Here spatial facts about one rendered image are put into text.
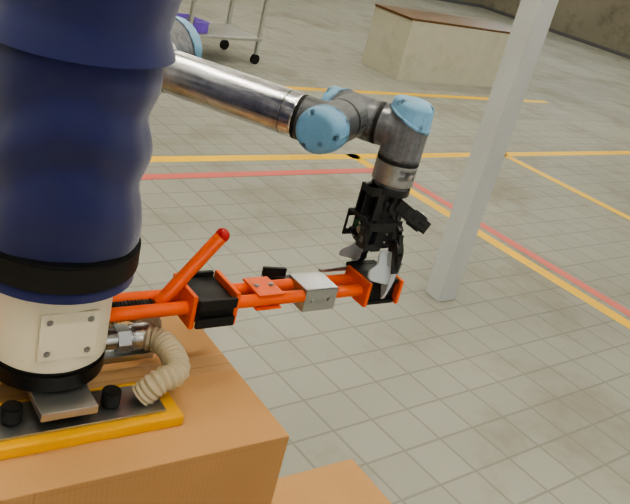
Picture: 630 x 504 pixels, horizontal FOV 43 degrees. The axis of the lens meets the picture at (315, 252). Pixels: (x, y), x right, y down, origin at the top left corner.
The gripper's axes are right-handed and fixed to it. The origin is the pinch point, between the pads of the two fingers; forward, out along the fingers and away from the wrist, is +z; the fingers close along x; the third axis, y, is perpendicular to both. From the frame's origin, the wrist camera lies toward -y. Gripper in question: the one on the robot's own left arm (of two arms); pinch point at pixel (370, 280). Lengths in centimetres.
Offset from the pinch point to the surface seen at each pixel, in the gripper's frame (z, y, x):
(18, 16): -43, 69, 6
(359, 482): 66, -26, -10
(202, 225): 120, -112, -260
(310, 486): 66, -13, -13
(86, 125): -32, 62, 11
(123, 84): -37, 58, 11
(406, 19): 48, -548, -638
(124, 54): -41, 59, 12
